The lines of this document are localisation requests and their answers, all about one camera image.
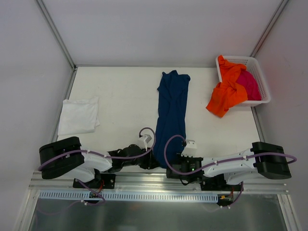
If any blue printed t shirt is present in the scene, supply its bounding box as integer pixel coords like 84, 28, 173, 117
153, 70, 191, 168

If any orange t shirt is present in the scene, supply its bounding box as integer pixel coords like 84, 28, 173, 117
206, 55, 248, 118

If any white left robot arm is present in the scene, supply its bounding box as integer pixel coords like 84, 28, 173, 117
38, 135, 159, 189

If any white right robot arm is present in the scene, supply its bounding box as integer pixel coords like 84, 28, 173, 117
166, 140, 293, 191

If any folded white t shirt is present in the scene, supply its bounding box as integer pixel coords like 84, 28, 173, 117
58, 96, 100, 136

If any pink t shirt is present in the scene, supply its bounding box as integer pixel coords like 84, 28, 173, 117
236, 70, 262, 101

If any white plastic basket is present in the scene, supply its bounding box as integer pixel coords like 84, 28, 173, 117
223, 55, 271, 107

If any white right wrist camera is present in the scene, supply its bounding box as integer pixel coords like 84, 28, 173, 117
181, 140, 197, 157

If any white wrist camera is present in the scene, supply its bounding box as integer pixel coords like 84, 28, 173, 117
137, 134, 152, 151
181, 140, 197, 157

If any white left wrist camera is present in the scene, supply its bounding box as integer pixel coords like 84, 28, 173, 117
137, 134, 152, 151

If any aluminium mounting rail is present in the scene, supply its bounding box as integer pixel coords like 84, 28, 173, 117
29, 171, 290, 194

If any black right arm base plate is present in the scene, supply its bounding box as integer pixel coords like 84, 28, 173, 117
200, 178, 241, 192

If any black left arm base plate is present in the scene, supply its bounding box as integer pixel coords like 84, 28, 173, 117
84, 173, 116, 189

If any white slotted cable duct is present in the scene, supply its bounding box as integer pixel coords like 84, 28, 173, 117
39, 190, 218, 203

